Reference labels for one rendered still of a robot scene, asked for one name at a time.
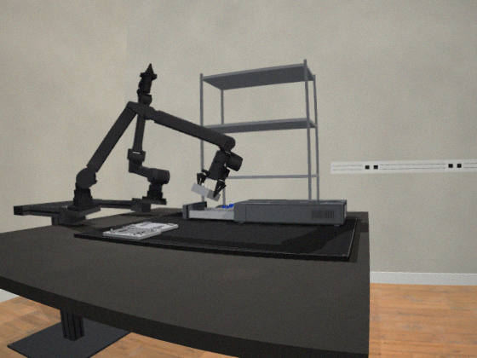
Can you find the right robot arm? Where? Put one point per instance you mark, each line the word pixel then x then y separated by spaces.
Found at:
pixel 85 179

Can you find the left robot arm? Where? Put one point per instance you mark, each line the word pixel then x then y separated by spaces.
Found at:
pixel 157 177

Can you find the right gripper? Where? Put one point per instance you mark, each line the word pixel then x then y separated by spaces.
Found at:
pixel 214 173

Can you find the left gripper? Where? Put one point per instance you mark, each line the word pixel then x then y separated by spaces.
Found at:
pixel 149 75

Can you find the white square plate with slots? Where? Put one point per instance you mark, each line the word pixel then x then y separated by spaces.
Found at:
pixel 129 233

